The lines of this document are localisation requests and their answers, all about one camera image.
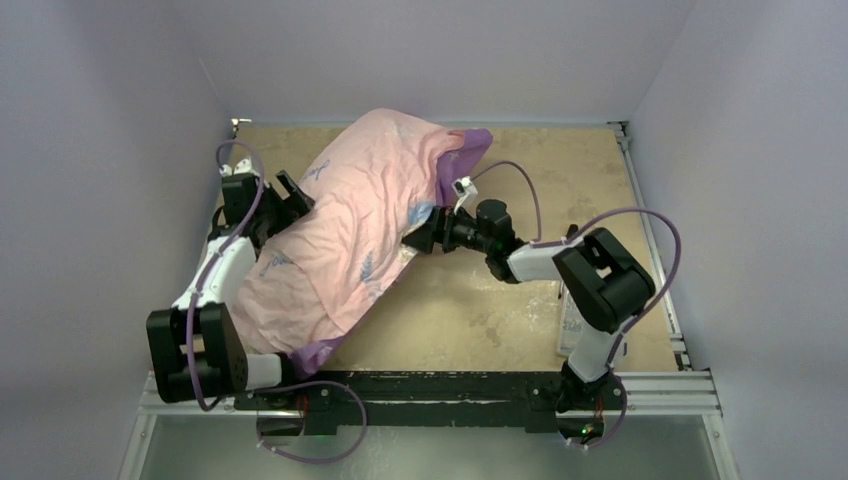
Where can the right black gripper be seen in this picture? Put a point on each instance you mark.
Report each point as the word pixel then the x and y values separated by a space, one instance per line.
pixel 439 229

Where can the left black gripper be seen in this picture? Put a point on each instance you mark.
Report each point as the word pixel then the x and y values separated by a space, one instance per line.
pixel 295 206

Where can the pink purple printed pillowcase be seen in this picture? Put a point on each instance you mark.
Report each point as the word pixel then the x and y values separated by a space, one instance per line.
pixel 376 182

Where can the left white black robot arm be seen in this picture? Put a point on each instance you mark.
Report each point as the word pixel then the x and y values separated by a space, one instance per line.
pixel 195 349

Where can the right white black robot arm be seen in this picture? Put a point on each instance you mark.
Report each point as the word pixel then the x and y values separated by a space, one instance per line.
pixel 608 286

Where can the clear plastic parts box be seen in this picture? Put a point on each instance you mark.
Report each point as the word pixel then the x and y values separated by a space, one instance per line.
pixel 571 323

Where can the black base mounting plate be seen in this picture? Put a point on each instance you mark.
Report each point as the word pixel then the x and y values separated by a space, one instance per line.
pixel 331 399

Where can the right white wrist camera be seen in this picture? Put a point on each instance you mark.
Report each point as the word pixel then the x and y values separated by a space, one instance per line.
pixel 466 192

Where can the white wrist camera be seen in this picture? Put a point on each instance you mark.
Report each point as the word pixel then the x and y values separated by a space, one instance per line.
pixel 466 192
pixel 244 166

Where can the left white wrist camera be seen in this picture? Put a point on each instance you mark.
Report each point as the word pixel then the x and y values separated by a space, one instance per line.
pixel 244 166

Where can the aluminium frame rail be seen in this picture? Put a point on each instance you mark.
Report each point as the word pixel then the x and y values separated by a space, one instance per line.
pixel 670 427

